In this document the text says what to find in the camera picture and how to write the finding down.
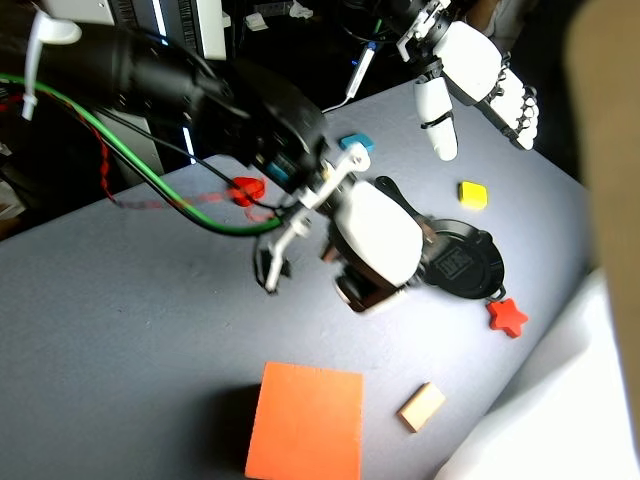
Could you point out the black cast iron skillet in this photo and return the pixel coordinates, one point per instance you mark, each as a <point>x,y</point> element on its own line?
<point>465,265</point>

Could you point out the red heart block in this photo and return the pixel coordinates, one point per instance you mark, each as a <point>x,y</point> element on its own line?
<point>247,187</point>

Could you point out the white robot body column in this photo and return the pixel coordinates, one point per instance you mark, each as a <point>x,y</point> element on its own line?
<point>212,30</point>

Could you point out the orange cube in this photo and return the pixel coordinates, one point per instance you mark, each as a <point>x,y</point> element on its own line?
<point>305,425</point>

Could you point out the small white box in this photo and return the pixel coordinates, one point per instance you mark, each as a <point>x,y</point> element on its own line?
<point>255,21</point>

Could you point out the grey table cloth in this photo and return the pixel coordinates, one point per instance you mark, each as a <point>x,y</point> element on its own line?
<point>125,350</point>

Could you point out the white crumpled paper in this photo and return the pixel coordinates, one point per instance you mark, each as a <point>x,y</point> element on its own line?
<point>300,9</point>

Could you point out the red star block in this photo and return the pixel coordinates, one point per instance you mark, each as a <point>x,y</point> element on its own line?
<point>506,317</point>

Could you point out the person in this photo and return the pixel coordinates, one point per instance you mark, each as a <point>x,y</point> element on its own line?
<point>495,15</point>

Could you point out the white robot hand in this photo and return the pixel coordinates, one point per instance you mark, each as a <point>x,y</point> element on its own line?
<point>467,60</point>
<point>380,235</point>

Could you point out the yellow block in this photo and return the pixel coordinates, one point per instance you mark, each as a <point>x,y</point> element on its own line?
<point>473,195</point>

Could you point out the blue block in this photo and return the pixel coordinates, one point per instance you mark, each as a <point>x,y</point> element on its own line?
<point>352,140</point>

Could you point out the white draped cloth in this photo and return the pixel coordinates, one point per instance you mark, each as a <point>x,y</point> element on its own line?
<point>560,410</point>

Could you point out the beige blurred panel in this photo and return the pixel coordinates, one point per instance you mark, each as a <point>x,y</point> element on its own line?
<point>615,150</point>

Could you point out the tan wooden block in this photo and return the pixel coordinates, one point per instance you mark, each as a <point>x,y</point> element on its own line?
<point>421,407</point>

